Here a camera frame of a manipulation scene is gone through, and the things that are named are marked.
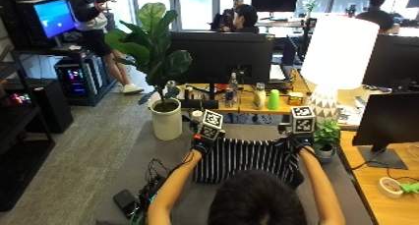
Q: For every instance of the monitor with blue screen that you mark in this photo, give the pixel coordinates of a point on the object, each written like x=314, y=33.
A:
x=52, y=18

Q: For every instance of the black shelf unit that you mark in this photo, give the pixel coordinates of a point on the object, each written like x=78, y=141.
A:
x=19, y=126

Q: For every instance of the black power adapter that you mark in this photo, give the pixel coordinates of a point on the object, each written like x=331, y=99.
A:
x=124, y=201

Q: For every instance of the white marker cube left glove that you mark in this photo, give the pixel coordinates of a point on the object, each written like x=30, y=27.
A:
x=211, y=124

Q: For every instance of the yellow small box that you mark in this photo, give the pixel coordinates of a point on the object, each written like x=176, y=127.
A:
x=295, y=98

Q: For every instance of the black computer monitor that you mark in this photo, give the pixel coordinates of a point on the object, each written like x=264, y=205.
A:
x=220, y=56
x=390, y=59
x=389, y=122
x=274, y=1

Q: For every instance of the green toy figure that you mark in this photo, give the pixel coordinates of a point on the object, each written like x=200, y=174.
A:
x=410, y=187

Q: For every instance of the clear water bottle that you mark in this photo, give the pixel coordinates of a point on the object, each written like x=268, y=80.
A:
x=234, y=87

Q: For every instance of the black computer tower with lights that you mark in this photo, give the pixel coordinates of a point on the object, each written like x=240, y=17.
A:
x=79, y=79

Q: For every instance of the white tape roll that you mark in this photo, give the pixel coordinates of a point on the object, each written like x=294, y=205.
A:
x=390, y=187

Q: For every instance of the person's left hand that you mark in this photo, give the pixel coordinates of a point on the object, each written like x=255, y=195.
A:
x=202, y=145

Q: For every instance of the green plastic cup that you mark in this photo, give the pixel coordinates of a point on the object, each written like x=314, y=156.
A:
x=274, y=99

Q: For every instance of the person's right hand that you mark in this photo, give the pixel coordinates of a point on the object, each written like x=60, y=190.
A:
x=302, y=140

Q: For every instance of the white grey patterned lamp base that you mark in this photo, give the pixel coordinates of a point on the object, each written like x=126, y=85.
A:
x=323, y=103

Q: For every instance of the black white striped garment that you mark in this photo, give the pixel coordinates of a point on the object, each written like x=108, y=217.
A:
x=244, y=159

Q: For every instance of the white lamp shade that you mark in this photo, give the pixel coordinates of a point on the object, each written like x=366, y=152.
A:
x=339, y=53

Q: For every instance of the white marker cube glove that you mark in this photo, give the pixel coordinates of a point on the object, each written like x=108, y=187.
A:
x=303, y=120
x=211, y=124

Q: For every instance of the small green potted plant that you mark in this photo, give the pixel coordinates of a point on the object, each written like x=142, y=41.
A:
x=326, y=136

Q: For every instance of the large green leafy plant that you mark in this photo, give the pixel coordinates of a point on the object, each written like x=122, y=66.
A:
x=152, y=51

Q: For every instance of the white cylindrical plant pot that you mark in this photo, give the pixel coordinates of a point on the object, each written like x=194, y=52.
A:
x=166, y=120

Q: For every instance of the wooden desk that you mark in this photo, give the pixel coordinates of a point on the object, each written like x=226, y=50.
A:
x=383, y=185
x=283, y=97

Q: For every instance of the white marker cube right glove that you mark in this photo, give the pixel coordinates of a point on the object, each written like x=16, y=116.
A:
x=303, y=120

